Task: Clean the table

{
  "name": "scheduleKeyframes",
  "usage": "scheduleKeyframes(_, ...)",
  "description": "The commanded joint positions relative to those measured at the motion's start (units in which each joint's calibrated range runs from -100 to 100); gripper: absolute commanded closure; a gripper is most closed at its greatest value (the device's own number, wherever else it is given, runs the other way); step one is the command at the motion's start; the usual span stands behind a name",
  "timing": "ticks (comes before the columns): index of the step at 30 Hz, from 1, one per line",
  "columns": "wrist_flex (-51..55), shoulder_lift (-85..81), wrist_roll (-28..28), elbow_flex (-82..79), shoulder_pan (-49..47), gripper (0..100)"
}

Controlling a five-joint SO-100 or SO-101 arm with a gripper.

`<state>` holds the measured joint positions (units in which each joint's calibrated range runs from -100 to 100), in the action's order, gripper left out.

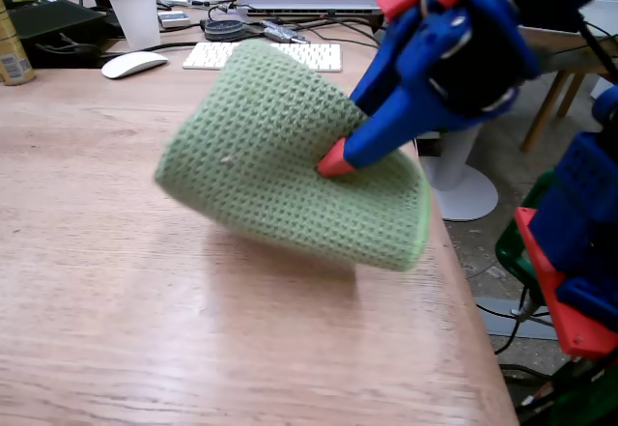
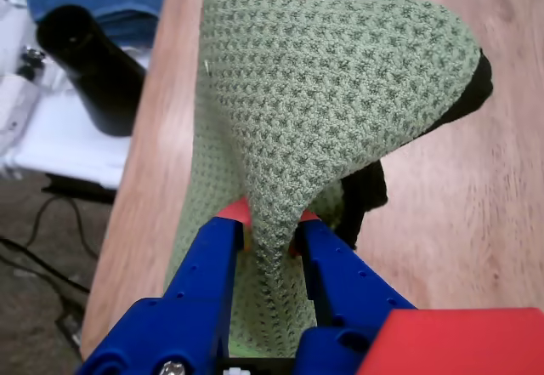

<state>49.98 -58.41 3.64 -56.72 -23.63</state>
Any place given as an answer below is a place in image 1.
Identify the white paper cup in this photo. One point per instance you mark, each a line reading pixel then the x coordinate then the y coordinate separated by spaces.
pixel 137 20

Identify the white flat device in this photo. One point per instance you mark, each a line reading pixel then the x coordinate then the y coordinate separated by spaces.
pixel 176 0

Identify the small white box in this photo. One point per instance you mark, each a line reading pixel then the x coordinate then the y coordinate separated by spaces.
pixel 174 20

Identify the black box device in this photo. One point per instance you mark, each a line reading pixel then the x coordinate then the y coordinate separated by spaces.
pixel 53 25

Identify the blue gripper black motor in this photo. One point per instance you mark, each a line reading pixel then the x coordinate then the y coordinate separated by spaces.
pixel 414 118

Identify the white round pedestal table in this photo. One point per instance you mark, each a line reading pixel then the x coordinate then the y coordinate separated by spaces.
pixel 458 189

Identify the yellow drink can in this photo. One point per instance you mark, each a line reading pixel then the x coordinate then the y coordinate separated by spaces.
pixel 13 54

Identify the silver crumpled adapter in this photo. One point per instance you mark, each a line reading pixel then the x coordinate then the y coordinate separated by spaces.
pixel 282 34

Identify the white keyboard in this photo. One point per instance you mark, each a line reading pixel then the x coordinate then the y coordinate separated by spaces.
pixel 318 56

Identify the wooden chair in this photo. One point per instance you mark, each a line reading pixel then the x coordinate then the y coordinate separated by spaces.
pixel 543 117

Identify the white computer mouse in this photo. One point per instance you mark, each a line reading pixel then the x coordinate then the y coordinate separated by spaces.
pixel 132 64

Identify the grey floor plate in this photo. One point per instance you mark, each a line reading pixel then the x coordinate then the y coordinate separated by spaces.
pixel 502 320

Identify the green waffle cloth black trim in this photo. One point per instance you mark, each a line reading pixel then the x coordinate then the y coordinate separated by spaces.
pixel 261 155

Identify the black round case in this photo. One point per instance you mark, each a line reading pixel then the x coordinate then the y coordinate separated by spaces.
pixel 226 31

